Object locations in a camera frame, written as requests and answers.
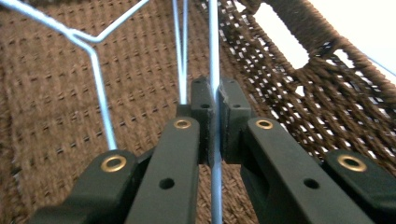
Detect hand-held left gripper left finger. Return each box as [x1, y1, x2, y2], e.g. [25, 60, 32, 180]
[124, 77, 217, 224]

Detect blue wire hanger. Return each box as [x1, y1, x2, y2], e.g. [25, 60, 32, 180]
[0, 0, 190, 152]
[366, 56, 396, 77]
[208, 0, 224, 224]

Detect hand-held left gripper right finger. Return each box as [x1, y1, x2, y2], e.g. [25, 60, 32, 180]
[219, 78, 375, 224]

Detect brown woven basket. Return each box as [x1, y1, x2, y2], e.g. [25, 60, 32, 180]
[0, 0, 396, 224]

